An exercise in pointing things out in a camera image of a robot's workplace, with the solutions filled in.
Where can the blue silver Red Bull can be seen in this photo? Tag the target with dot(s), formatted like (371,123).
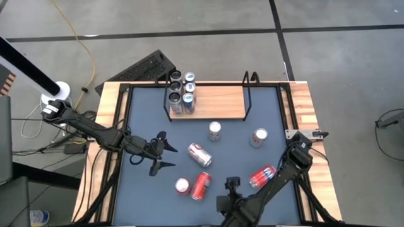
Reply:
(189,77)
(188,98)
(190,87)

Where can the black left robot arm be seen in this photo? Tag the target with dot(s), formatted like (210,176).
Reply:
(94,130)

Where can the white Celsius Peach Vibe can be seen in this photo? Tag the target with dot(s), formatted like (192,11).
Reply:
(174,98)
(175,75)
(175,86)

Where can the black floor beam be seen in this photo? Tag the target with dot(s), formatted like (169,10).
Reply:
(47,176)

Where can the wooden shelf with black frame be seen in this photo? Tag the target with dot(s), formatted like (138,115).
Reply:
(221,107)

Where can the orange striped panel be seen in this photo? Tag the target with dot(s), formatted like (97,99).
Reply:
(8,83)

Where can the small black grey device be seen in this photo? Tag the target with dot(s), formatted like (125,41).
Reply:
(317,134)

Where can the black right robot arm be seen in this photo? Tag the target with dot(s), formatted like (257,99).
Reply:
(284,176)

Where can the grey stand foot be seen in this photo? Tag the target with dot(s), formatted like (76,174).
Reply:
(391,120)

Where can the silver Diet Coke can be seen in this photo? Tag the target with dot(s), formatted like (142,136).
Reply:
(215,127)
(260,135)
(199,154)

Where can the white corner bracket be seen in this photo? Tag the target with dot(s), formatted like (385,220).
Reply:
(288,134)

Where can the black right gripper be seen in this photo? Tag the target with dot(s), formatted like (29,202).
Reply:
(233,205)

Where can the white blue bottle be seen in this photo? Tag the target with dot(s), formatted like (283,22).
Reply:
(39,217)

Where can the black pole white base stand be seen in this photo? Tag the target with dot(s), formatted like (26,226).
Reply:
(31,71)

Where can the black perforated panel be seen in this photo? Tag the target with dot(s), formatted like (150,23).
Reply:
(142,69)

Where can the red Fanta strawberry can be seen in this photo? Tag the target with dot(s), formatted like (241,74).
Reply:
(182,185)
(262,176)
(201,186)

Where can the black power adapter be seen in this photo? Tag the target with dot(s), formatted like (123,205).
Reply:
(74,149)

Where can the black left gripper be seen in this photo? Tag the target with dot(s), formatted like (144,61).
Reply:
(154,148)

